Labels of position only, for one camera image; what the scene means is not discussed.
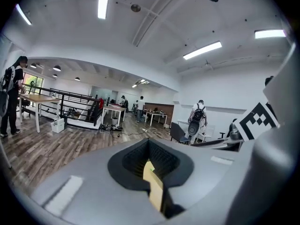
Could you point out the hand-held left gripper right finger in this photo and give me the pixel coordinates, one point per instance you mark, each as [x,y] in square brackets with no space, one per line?
[211,172]

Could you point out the black office chair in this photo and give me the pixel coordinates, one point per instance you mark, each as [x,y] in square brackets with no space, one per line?
[230,130]

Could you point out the long ceiling light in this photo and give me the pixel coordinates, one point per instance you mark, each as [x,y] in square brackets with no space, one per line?
[23,14]
[103,1]
[202,50]
[269,33]

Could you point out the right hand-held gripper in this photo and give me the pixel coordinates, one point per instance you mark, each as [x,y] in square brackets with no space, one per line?
[276,172]

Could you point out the wooden desk with white legs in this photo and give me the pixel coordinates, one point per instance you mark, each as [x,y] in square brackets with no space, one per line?
[38,98]

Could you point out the dark blue chair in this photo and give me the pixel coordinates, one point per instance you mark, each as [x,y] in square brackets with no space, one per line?
[178,131]

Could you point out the white waste bin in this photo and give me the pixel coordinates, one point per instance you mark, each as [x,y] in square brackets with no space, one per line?
[114,121]

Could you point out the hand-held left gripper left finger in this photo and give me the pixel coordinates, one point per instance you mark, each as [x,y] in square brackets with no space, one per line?
[82,167]

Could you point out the white box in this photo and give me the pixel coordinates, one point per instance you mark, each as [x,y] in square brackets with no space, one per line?
[57,125]

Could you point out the black metal railing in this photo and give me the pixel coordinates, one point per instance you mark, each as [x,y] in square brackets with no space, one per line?
[70,102]

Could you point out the red cloth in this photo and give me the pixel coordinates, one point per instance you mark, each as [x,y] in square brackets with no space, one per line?
[101,103]

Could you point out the round ceiling detector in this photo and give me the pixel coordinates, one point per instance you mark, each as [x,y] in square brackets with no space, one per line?
[135,7]

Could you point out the white stool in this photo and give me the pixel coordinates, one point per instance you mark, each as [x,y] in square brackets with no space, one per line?
[207,132]

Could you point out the brown wooden wall panel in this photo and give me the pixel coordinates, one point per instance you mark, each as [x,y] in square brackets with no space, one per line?
[161,107]

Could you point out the white power strip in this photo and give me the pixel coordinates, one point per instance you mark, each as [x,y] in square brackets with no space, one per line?
[143,130]

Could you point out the black pendant lamp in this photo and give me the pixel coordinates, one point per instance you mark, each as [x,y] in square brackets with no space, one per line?
[57,68]
[33,65]
[77,79]
[55,75]

